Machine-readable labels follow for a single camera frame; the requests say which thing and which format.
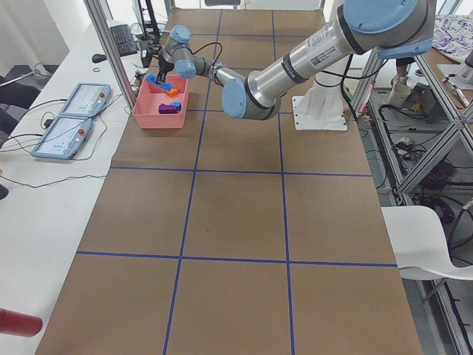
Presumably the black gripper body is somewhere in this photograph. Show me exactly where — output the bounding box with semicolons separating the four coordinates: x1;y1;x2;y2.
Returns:
157;48;174;74

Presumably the long blue toy block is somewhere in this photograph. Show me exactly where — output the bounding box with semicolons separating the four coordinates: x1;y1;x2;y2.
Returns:
145;73;174;92

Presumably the orange sloped toy block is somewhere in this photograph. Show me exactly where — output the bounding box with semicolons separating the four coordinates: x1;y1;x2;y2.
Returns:
165;88;179;98

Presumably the small blue toy block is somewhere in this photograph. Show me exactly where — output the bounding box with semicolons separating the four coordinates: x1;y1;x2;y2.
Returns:
171;101;182;111

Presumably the purple sloped toy block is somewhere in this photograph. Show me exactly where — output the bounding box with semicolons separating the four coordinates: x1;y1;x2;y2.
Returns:
158;104;178;115

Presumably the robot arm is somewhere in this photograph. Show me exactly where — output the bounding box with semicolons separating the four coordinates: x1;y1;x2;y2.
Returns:
158;0;436;121

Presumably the pink plastic box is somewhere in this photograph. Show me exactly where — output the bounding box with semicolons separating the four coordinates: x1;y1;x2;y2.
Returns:
132;73;189;129

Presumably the black keyboard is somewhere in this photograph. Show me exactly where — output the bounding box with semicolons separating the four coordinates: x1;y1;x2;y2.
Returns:
109;24;137;56

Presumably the black computer mouse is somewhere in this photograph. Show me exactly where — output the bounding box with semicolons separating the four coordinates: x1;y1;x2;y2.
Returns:
92;53;107;64

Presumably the teach pendant far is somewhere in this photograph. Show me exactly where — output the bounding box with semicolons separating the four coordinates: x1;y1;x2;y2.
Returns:
60;83;111;118

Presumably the teach pendant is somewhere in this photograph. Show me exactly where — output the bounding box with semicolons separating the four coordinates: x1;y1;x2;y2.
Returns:
31;116;92;160
60;83;111;118

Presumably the teach pendant near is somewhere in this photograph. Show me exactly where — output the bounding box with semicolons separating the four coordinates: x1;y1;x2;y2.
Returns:
31;116;92;160

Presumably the red cylinder bottle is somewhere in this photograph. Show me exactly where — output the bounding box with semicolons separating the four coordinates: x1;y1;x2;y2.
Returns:
1;308;43;337

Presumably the white chair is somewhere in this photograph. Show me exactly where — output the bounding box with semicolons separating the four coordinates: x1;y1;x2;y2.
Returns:
381;206;472;281

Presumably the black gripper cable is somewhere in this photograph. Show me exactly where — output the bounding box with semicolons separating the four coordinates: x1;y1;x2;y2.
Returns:
186;41;225;71

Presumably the aluminium frame post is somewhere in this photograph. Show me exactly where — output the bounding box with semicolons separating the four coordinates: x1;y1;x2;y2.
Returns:
84;0;136;111

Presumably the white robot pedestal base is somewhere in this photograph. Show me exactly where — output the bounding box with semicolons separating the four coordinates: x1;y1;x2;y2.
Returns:
290;0;349;132

